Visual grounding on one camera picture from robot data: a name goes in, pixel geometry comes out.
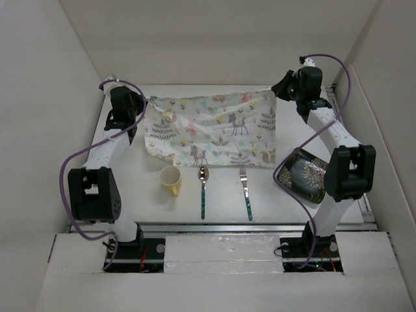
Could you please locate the floral animal print cloth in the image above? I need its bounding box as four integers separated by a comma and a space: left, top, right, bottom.
144, 90, 276, 168

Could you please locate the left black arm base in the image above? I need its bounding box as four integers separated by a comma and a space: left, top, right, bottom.
103, 226, 166, 274

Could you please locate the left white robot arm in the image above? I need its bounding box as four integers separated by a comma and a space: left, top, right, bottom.
65, 79, 147, 258

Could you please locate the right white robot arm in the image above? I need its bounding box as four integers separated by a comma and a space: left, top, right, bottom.
272, 66, 376, 256

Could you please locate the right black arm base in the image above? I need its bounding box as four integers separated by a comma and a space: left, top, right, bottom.
274, 226, 343, 273

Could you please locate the black floral square plate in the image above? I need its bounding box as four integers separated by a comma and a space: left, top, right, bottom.
278, 149, 328, 204

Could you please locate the yellow mug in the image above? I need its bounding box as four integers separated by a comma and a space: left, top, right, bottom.
159, 166, 182, 198

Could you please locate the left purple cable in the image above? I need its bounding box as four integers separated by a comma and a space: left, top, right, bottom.
58, 79, 148, 271

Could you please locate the purple cable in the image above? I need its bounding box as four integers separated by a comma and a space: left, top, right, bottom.
272, 53, 354, 271
58, 79, 148, 271

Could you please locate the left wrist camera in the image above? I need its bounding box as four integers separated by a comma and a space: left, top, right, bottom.
103, 74, 123, 96

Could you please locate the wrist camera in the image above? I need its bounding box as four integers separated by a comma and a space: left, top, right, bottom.
103, 74, 123, 96
299, 56, 316, 68

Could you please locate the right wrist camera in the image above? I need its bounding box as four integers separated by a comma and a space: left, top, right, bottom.
299, 56, 316, 68

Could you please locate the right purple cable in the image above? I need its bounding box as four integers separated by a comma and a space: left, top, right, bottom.
272, 53, 354, 271

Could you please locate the fork with teal handle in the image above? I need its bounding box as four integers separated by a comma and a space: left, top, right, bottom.
240, 167, 253, 221

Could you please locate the spoon with teal handle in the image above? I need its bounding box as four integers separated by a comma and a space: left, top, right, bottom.
198, 166, 209, 220

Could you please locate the aluminium front rail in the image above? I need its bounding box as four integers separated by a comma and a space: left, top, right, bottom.
80, 222, 378, 233

